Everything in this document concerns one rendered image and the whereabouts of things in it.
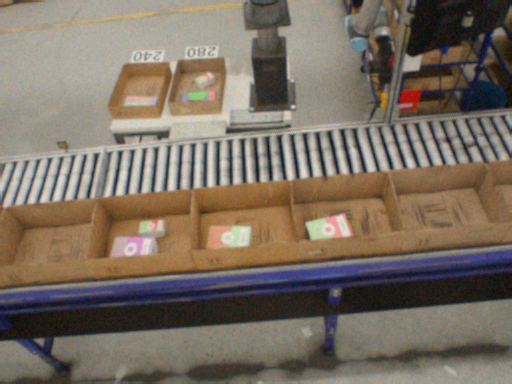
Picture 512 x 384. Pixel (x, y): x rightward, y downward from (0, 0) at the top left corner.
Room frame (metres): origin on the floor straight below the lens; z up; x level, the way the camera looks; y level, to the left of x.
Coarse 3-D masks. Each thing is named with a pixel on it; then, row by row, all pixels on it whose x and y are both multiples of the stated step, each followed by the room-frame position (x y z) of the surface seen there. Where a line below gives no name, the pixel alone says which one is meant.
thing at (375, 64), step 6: (378, 60) 1.80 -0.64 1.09; (384, 60) 1.80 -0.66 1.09; (372, 66) 1.76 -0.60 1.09; (378, 66) 1.76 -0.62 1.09; (384, 66) 1.76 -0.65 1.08; (372, 72) 1.75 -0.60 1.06; (378, 72) 1.75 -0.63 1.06; (384, 72) 1.75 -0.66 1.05; (390, 72) 1.75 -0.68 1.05; (378, 78) 1.77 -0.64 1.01; (384, 78) 1.76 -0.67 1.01
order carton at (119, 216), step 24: (168, 192) 1.20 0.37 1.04; (96, 216) 1.13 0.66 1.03; (120, 216) 1.21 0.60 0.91; (144, 216) 1.20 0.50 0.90; (168, 216) 1.19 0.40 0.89; (96, 240) 1.05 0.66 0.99; (168, 240) 1.07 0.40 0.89; (96, 264) 0.92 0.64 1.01; (120, 264) 0.92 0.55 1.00; (144, 264) 0.91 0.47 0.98; (168, 264) 0.91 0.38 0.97; (192, 264) 0.91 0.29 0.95
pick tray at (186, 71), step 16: (176, 64) 2.31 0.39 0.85; (192, 64) 2.34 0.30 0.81; (208, 64) 2.33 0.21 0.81; (224, 64) 2.27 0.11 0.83; (176, 80) 2.22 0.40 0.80; (192, 80) 2.26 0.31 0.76; (224, 80) 2.19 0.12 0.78; (176, 96) 2.13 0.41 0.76; (176, 112) 1.97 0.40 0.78; (192, 112) 1.96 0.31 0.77; (208, 112) 1.95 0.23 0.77
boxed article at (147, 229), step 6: (144, 222) 1.15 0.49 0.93; (150, 222) 1.14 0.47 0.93; (156, 222) 1.14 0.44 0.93; (162, 222) 1.13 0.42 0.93; (144, 228) 1.11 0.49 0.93; (150, 228) 1.11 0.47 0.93; (156, 228) 1.11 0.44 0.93; (162, 228) 1.10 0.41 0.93; (144, 234) 1.10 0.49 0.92; (150, 234) 1.10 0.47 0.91; (156, 234) 1.10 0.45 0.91; (162, 234) 1.09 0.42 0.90
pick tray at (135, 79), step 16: (128, 64) 2.38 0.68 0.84; (144, 64) 2.37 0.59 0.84; (160, 64) 2.35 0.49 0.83; (128, 80) 2.34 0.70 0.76; (144, 80) 2.32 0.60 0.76; (160, 80) 2.30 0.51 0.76; (112, 96) 2.11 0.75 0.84; (128, 96) 2.19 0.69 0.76; (144, 96) 2.17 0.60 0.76; (160, 96) 2.06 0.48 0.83; (112, 112) 2.01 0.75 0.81; (128, 112) 2.00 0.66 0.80; (144, 112) 1.98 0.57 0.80; (160, 112) 2.00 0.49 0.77
